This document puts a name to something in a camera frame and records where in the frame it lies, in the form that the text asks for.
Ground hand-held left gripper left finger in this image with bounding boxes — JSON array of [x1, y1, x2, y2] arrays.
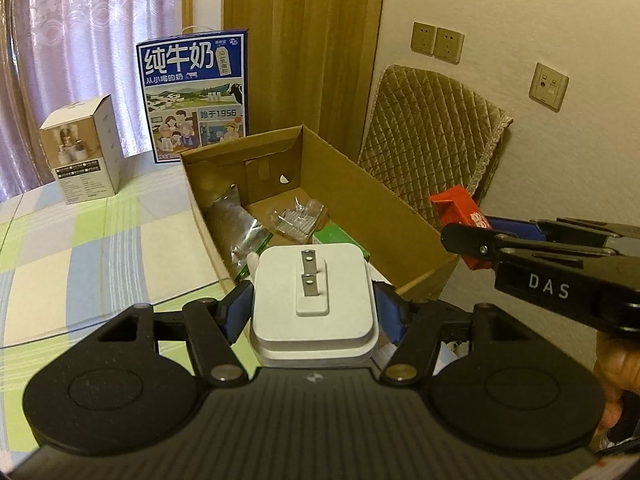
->
[[95, 281, 255, 389]]

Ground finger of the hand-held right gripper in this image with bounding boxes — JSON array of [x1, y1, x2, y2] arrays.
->
[[480, 215, 640, 249], [440, 222, 621, 271]]

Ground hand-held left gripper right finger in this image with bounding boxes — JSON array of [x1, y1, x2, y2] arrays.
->
[[371, 281, 533, 387]]

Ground red snack packet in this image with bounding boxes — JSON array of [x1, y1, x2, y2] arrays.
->
[[430, 186, 493, 271]]

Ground white plug adapter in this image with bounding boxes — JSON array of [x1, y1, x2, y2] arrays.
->
[[248, 242, 379, 368]]

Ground silver foil bag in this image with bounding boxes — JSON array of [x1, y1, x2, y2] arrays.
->
[[206, 185, 275, 281]]

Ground green medicine box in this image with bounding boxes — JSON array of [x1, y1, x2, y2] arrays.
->
[[312, 225, 372, 263]]

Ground clear case with white card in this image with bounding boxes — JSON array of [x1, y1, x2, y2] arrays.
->
[[270, 199, 331, 241]]

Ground brown cardboard box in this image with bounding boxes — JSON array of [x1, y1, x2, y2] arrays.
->
[[180, 124, 460, 301]]

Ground person's right hand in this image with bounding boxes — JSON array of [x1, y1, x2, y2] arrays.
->
[[594, 332, 629, 433]]

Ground quilted brown chair cover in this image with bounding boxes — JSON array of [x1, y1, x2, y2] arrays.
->
[[356, 64, 515, 213]]

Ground checkered tablecloth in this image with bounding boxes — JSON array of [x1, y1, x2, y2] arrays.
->
[[0, 162, 241, 461]]

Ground white product box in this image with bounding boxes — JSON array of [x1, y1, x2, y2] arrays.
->
[[39, 92, 123, 206]]

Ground blue milk carton box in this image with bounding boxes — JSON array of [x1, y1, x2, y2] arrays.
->
[[136, 27, 251, 165]]

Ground wooden door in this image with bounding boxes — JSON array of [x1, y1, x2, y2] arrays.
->
[[222, 0, 388, 166]]

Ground light mauve patterned curtain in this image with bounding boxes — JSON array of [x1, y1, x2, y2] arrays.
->
[[0, 0, 228, 206]]

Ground beige wall outlet plate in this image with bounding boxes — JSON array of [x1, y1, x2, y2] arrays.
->
[[529, 61, 571, 112]]

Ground beige wall power socket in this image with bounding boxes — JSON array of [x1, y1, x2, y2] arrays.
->
[[410, 21, 437, 56], [433, 27, 466, 65]]

